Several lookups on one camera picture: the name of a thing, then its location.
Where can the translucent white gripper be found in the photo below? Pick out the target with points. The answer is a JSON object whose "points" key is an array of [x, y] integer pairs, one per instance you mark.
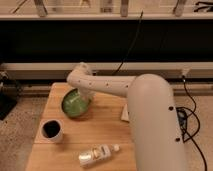
{"points": [[85, 95]]}

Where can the green ceramic bowl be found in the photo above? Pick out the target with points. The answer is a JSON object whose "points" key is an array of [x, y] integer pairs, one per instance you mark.
{"points": [[74, 105]]}

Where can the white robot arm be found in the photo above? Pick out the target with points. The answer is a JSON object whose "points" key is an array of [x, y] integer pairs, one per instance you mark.
{"points": [[154, 124]]}

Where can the white rectangular sponge block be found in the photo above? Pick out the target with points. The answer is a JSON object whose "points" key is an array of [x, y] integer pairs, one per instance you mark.
{"points": [[124, 115]]}

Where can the white cup with dark liquid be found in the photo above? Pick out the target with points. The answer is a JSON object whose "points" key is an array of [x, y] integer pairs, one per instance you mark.
{"points": [[52, 131]]}

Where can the clear plastic bottle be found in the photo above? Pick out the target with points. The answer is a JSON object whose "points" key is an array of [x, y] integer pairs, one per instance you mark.
{"points": [[97, 154]]}

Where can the black equipment at left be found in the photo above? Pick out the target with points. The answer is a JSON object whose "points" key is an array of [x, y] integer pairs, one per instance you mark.
{"points": [[8, 100]]}

